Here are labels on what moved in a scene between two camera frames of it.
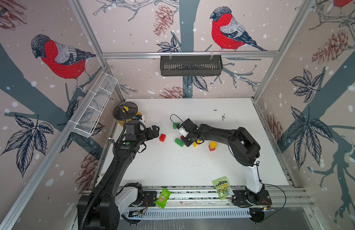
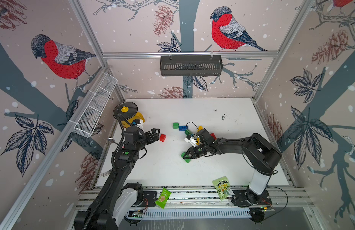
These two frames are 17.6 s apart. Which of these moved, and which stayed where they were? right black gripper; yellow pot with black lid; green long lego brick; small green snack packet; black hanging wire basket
Moved: right black gripper; green long lego brick
Stayed: black hanging wire basket; yellow pot with black lid; small green snack packet
